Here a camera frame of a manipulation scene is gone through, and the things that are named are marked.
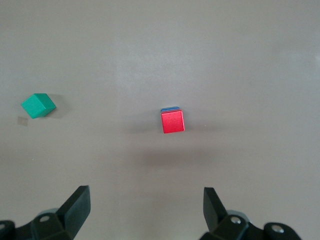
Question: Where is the red wooden block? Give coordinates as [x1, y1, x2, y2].
[159, 109, 187, 135]

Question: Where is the green wooden block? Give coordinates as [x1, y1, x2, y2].
[20, 93, 57, 120]

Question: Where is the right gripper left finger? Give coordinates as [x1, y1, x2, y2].
[0, 185, 92, 240]

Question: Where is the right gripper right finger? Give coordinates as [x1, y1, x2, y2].
[199, 186, 301, 240]

